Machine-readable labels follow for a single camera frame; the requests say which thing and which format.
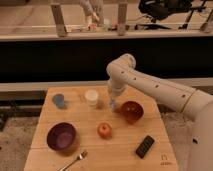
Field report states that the right grey frame post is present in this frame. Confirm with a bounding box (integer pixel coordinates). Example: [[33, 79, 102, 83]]
[[117, 2, 127, 36]]

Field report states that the small grey-blue towel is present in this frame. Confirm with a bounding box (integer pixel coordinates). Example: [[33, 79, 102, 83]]
[[109, 101, 119, 112]]

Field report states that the grey frame post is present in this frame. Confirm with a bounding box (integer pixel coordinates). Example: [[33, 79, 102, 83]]
[[117, 2, 127, 36], [51, 3, 67, 37]]

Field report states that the white cup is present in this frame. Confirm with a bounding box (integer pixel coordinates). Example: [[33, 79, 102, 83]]
[[84, 90, 99, 107]]

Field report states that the red apple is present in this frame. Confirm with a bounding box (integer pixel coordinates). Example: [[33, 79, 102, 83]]
[[97, 123, 112, 139]]

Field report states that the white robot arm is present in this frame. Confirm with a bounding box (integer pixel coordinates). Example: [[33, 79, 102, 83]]
[[106, 54, 213, 171]]

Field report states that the purple bowl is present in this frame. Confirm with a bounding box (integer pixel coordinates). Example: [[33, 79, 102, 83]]
[[47, 122, 76, 151]]

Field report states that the left grey frame post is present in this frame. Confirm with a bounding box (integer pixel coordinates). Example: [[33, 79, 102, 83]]
[[51, 3, 67, 37]]

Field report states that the red bowl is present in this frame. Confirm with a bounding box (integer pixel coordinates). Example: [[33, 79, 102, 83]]
[[120, 101, 144, 124]]

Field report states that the black office chair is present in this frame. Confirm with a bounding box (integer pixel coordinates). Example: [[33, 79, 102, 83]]
[[134, 0, 205, 31]]

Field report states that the silver fork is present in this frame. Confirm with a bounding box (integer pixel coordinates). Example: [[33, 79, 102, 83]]
[[58, 151, 87, 171]]

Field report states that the blue cup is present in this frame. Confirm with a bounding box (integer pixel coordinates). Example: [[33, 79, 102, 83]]
[[52, 94, 65, 109]]

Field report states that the black remote control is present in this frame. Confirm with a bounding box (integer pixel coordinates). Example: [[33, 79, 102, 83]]
[[135, 135, 155, 159]]

